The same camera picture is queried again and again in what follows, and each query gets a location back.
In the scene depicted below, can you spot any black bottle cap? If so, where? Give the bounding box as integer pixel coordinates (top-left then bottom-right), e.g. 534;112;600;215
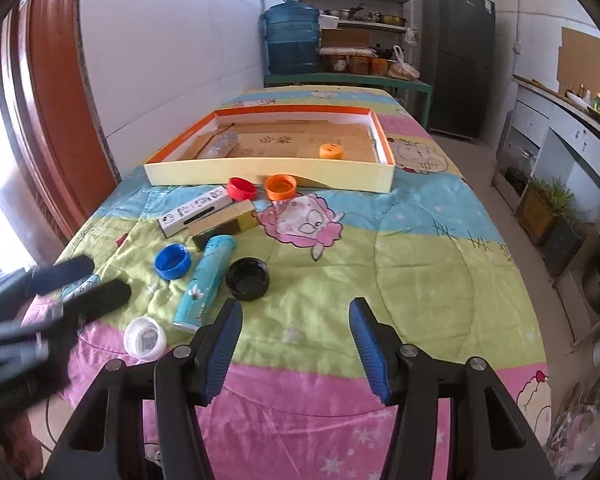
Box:
224;257;271;302

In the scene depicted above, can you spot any large orange bottle cap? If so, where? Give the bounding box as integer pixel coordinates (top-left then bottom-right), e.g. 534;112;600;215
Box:
265;174;298;201

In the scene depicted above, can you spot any person's left forearm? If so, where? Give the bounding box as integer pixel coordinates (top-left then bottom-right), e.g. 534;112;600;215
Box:
0;402;43;480

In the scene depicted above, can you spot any silver cartoon tin case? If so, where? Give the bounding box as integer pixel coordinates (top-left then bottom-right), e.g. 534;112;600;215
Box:
159;186;233;239

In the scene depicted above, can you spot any row of food jars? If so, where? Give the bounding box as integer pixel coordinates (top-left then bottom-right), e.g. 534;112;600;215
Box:
320;47;391;77

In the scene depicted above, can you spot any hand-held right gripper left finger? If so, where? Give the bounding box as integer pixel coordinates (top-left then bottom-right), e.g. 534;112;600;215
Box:
42;299;244;480

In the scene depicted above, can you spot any cardboard box on shelf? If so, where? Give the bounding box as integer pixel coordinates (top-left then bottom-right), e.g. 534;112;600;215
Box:
321;28;372;49

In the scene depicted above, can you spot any cardboard sheet on wall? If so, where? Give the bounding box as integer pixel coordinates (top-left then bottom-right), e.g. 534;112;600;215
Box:
557;26;600;106

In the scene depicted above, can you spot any orange-rimmed cardboard box tray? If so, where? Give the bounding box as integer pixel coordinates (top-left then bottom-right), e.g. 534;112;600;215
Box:
144;105;396;195

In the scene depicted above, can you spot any brown cardboard liner sheet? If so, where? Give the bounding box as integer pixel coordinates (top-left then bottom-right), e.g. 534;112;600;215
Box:
190;119;381;164

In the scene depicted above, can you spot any blue water jug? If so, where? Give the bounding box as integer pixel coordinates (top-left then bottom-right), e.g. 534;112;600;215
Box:
263;2;323;76

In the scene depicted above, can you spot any cartoon printed blanket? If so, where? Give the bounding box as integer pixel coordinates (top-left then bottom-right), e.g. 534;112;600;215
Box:
40;86;553;480

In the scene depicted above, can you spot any potted green plant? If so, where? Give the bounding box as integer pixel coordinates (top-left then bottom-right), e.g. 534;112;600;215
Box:
517;177;581;246

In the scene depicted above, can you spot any gold rectangular box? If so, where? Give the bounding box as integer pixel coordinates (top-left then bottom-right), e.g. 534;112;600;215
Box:
187;200;256;252

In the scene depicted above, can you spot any red bottle cap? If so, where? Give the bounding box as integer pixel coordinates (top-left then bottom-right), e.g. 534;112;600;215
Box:
227;177;257;201

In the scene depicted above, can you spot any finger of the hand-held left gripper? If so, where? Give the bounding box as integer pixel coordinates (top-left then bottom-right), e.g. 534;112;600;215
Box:
62;280;132;329
24;254;95;296

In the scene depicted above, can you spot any row of condiment bottles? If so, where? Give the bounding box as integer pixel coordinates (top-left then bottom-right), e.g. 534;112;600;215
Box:
565;87;600;126

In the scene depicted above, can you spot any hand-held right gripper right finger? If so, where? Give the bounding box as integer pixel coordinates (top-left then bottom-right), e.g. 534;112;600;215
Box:
348;297;556;480

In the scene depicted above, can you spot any grey kitchen counter cabinet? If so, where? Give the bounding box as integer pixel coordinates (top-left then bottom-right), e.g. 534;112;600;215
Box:
500;74;600;221

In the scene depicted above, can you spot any white bottle cap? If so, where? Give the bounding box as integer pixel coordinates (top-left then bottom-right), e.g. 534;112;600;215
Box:
123;316;168;360

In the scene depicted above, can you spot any teal cylindrical tube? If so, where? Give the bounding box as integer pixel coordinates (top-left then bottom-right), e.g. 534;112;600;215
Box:
172;235;237;334

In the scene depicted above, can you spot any blue bottle cap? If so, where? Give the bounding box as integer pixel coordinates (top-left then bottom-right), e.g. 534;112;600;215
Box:
154;243;192;281

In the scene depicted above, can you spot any red-brown wooden door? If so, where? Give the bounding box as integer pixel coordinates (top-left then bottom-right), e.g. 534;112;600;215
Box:
0;0;123;241

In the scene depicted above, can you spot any plastic bag with food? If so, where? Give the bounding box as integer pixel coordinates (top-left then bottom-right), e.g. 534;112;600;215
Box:
387;46;422;80

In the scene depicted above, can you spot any dark grey refrigerator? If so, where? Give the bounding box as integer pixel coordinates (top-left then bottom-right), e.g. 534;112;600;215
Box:
421;0;497;141

